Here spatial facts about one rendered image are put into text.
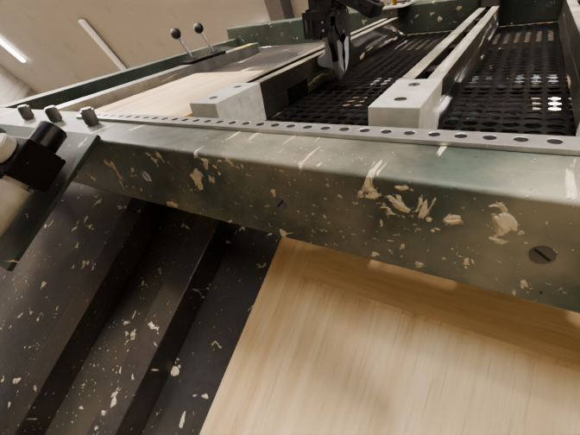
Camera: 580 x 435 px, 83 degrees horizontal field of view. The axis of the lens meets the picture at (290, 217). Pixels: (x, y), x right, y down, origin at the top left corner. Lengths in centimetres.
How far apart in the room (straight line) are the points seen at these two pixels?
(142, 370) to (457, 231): 53
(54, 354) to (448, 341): 71
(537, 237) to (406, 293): 24
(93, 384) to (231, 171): 56
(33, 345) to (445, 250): 92
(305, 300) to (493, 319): 26
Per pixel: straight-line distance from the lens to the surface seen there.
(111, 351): 81
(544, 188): 32
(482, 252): 34
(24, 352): 104
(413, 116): 42
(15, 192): 62
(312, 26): 84
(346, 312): 53
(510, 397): 51
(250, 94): 64
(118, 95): 119
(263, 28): 184
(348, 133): 40
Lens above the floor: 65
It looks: 17 degrees up
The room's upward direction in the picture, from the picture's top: 23 degrees clockwise
